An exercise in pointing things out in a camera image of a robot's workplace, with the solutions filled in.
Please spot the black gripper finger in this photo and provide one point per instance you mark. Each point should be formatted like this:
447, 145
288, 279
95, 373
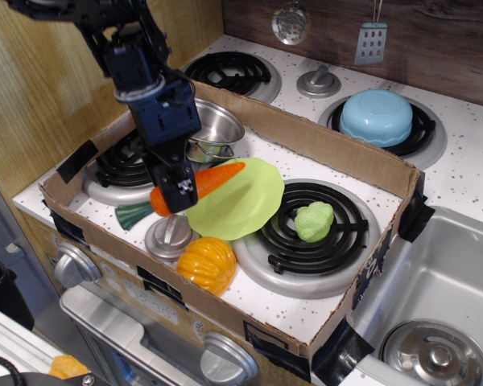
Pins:
177, 185

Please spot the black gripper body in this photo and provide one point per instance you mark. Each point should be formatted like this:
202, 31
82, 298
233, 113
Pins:
166, 117

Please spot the orange toy carrot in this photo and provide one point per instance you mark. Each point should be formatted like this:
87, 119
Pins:
207, 181

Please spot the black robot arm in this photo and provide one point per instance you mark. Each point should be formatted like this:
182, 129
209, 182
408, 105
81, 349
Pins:
132, 51

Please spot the light green plastic plate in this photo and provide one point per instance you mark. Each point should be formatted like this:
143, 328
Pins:
242, 205

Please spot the silver knob on stovetop front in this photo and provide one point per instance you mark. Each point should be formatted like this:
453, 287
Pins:
167, 239

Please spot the silver knob on stovetop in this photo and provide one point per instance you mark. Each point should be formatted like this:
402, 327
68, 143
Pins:
320, 83
167, 239

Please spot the small steel pot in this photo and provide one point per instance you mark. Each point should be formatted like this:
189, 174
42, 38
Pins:
220, 131

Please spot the front left stove burner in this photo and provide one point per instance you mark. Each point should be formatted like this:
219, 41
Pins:
118, 176

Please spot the orange toy pumpkin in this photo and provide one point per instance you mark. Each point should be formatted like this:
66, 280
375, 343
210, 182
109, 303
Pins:
209, 263

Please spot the cardboard fence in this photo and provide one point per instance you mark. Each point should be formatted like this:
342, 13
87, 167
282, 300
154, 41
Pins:
292, 340

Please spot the back left stove burner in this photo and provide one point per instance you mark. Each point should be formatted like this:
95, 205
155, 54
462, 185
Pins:
242, 73

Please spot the front right stove burner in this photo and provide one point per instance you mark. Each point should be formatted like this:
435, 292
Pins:
277, 259

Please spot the left silver oven knob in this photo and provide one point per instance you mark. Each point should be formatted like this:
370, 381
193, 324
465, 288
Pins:
74, 266

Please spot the silver oven knob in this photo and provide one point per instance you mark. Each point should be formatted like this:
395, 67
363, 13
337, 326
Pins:
224, 362
74, 266

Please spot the green toy lettuce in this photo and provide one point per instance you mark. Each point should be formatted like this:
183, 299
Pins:
313, 222

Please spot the hanging silver strainer ladle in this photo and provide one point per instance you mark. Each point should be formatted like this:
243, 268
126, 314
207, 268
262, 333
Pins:
291, 23

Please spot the silver knob on stovetop back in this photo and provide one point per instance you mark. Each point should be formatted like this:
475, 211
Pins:
320, 83

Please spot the right silver oven knob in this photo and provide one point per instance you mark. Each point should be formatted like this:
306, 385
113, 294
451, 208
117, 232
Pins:
224, 362

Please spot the light blue plastic bowl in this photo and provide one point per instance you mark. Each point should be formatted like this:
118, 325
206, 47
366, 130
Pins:
379, 117

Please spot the orange object bottom left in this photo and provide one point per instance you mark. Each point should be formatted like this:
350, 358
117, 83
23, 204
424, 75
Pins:
66, 366

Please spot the hanging silver spatula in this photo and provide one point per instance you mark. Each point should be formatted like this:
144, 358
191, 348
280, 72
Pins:
371, 42

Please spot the steel sink basin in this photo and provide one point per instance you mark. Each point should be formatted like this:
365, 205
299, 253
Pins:
437, 277

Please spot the steel pot lid in sink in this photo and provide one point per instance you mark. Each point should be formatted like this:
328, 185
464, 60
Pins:
434, 353

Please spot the silver oven door handle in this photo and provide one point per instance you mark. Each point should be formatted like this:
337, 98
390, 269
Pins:
121, 333

